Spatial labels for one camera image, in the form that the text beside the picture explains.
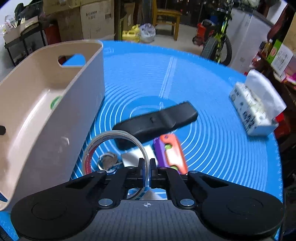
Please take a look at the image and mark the green round tin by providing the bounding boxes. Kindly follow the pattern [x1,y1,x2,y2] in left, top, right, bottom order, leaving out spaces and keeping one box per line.
[50,96,62,110]

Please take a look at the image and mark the black remote control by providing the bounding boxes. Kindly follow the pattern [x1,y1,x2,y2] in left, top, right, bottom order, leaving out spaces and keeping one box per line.
[112,101,198,143]

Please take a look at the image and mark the tissue pack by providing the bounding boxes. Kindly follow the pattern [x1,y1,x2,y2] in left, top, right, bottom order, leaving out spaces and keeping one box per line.
[229,69,287,137]

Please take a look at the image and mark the yellow oil jug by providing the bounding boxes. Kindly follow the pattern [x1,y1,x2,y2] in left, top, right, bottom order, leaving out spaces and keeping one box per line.
[122,24,140,43]

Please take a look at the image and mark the stacked large cardboard boxes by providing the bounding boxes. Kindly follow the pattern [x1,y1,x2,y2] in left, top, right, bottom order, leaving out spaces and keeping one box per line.
[43,1,114,42]

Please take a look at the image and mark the red bucket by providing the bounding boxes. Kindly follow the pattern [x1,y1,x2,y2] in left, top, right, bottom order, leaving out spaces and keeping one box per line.
[192,19,215,46]

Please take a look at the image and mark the white plastic bag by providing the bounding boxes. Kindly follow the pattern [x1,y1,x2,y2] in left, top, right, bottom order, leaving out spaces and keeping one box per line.
[139,23,156,43]

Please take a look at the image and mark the purple orange folding toy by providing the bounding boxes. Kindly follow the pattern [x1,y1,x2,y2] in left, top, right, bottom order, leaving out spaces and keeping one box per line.
[153,133,188,175]

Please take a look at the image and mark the clear tape roll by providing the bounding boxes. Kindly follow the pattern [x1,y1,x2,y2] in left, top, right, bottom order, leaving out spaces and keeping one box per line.
[81,130,149,200]

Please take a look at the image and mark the black metal shelf rack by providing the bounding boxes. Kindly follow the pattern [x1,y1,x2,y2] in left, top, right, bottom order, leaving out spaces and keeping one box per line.
[3,17,47,66]

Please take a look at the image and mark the green white carton box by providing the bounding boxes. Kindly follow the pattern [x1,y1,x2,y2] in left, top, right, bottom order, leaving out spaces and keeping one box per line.
[267,40,293,76]

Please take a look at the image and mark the large white charger block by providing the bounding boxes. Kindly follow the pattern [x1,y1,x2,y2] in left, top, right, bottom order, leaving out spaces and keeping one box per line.
[121,152,143,167]

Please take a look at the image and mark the wooden chair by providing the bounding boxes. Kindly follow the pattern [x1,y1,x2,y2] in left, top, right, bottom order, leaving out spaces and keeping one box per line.
[152,0,182,41]

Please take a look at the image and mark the bicycle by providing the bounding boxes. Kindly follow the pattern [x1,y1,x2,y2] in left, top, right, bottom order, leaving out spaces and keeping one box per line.
[201,1,234,66]

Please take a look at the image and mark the beige plastic storage bin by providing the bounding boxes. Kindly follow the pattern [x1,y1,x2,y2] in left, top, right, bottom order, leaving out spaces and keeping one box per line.
[1,40,105,211]

